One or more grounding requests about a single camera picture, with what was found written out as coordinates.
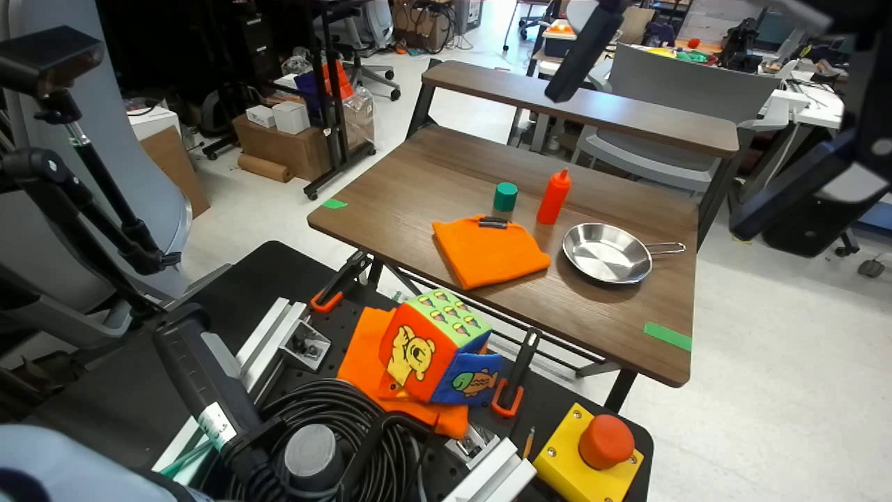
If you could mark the silver metal pan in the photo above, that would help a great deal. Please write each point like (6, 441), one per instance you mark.
(603, 251)

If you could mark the colorful soft toy cube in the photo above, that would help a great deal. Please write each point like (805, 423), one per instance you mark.
(434, 349)

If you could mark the black office chair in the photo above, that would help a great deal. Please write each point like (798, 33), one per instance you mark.
(817, 225)

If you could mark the short aluminium extrusion rail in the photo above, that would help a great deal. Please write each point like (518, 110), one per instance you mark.
(491, 476)

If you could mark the brown cardboard box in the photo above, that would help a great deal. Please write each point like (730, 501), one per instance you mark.
(282, 149)

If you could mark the black metal floor stand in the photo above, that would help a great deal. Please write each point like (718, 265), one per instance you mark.
(334, 102)

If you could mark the orange-red sauce bottle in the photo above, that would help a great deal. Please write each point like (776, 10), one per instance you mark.
(553, 197)

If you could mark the small green tape piece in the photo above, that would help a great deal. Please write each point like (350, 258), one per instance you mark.
(334, 205)

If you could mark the tall cardboard box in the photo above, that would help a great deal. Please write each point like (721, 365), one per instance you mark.
(176, 169)

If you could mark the wooden desk riser shelf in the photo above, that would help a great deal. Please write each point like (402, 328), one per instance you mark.
(576, 102)

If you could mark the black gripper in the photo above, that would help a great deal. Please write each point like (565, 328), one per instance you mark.
(603, 28)

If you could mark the black camera on stand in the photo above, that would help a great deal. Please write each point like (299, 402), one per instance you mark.
(47, 59)

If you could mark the orange black clamp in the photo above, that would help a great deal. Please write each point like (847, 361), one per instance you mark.
(508, 392)
(335, 290)

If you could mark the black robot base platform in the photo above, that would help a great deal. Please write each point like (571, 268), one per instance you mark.
(261, 279)

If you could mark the yellow emergency stop button box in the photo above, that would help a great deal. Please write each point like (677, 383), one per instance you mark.
(586, 460)

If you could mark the white small boxes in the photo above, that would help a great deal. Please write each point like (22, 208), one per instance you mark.
(281, 114)

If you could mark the orange folded cloth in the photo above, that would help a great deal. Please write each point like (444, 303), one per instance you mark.
(488, 251)

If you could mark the long green tape strip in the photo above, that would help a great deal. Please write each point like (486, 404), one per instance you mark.
(667, 336)

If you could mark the grey round disc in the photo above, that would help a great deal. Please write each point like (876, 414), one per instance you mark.
(311, 450)

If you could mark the large grey padded panel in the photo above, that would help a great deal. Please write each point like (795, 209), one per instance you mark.
(140, 139)

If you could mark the cardboard tube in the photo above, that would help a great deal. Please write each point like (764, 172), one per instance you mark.
(264, 169)

